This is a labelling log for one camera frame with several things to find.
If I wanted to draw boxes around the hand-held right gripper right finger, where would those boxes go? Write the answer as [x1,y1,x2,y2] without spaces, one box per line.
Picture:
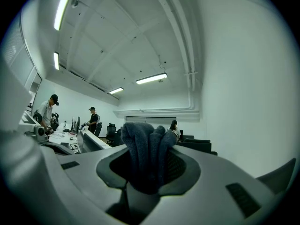
[145,145,282,225]

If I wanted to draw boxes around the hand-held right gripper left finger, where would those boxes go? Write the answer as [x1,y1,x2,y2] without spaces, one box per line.
[55,145,129,225]

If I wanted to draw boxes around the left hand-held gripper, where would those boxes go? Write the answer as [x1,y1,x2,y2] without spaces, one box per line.
[18,111,49,143]

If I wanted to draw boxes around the dark blue cloth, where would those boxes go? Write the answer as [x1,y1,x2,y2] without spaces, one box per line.
[120,122,178,195]

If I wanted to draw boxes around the black sofa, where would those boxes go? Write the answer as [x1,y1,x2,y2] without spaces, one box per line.
[175,135,218,156]

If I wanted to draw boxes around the white ceiling pipes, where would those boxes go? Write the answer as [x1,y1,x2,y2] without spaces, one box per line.
[114,0,201,118]

